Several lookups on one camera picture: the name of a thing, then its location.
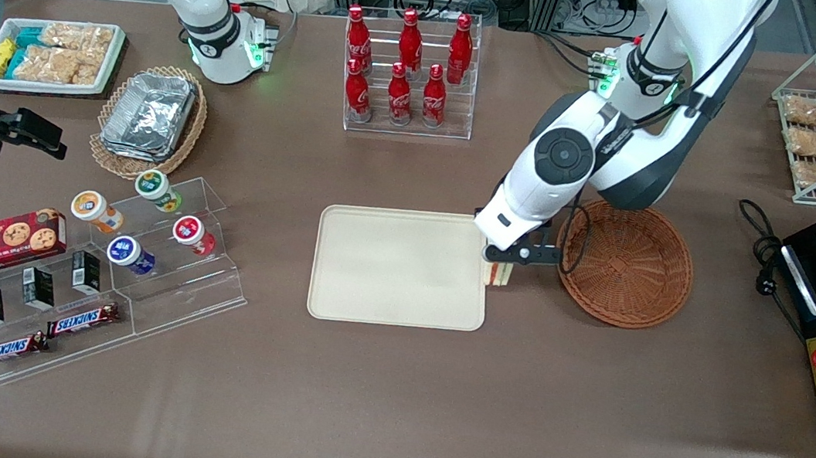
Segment orange lid yogurt cup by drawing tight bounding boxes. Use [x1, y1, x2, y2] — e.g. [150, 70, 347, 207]
[68, 188, 128, 236]

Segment clear acrylic bottle rack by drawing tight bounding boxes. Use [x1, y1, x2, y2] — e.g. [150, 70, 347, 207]
[333, 0, 487, 146]

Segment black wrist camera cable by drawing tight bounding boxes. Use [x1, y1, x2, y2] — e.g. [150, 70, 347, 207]
[553, 0, 780, 297]

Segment oval light wicker basket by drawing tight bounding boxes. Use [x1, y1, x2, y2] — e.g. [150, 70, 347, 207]
[85, 57, 213, 189]

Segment triangular sandwich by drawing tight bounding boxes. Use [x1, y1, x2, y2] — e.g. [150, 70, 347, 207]
[483, 259, 517, 292]

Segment yellow snack packet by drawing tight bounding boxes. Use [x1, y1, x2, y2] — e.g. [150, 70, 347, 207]
[0, 37, 18, 81]

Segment stack of foil trays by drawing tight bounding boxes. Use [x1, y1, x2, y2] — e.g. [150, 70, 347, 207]
[98, 68, 199, 167]

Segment black power cable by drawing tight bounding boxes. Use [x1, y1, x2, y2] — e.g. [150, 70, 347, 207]
[722, 198, 816, 342]

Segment red lid yogurt cup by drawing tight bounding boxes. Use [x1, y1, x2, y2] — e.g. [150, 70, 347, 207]
[169, 213, 220, 259]

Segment blue lid yogurt cup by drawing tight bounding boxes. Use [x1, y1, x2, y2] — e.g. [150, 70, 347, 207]
[104, 233, 159, 278]

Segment round brown wicker basket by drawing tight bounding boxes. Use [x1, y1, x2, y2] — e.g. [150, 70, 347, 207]
[547, 192, 702, 336]

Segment white rectangular snack tray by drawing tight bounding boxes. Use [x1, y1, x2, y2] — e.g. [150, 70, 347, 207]
[0, 11, 129, 106]

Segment red cola bottle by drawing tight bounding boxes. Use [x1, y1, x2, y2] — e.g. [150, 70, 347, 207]
[341, 57, 379, 125]
[384, 61, 418, 127]
[444, 12, 478, 87]
[419, 63, 451, 130]
[341, 4, 378, 74]
[395, 8, 429, 76]

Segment green lid yogurt cup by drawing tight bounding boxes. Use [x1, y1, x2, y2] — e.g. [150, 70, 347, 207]
[131, 167, 187, 216]

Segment rice crisp snack packet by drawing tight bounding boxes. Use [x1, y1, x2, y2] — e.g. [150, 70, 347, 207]
[72, 49, 108, 90]
[41, 19, 116, 58]
[12, 42, 84, 89]

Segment beige plastic tray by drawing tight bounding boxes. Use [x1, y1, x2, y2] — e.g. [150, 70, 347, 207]
[304, 196, 498, 340]

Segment teal snack packet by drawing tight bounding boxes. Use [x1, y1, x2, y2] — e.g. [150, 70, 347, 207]
[6, 46, 28, 80]
[13, 25, 46, 51]

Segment clear acrylic stepped stand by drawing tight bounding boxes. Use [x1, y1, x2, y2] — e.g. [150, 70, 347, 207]
[0, 152, 263, 416]

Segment Snickers chocolate bar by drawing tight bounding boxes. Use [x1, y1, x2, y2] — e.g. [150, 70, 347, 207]
[0, 327, 51, 378]
[46, 296, 121, 347]

